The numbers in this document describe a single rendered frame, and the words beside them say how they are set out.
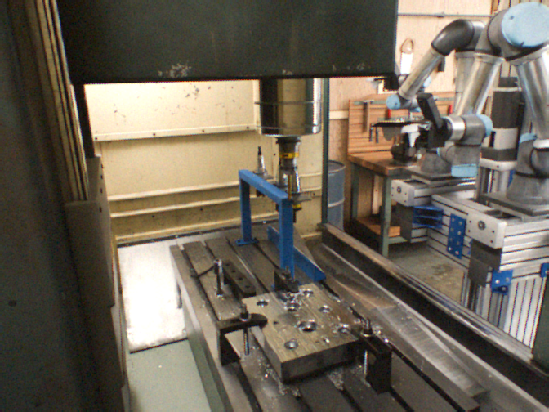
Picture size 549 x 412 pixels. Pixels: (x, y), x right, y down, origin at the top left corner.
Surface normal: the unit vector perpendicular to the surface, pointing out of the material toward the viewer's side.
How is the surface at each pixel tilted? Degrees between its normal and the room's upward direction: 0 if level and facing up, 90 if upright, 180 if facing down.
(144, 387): 0
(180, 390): 0
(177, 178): 90
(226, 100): 90
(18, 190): 90
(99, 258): 90
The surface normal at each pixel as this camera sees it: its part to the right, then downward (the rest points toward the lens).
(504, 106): -0.47, 0.28
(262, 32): 0.37, 0.27
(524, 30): -0.15, 0.18
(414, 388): -0.03, -0.95
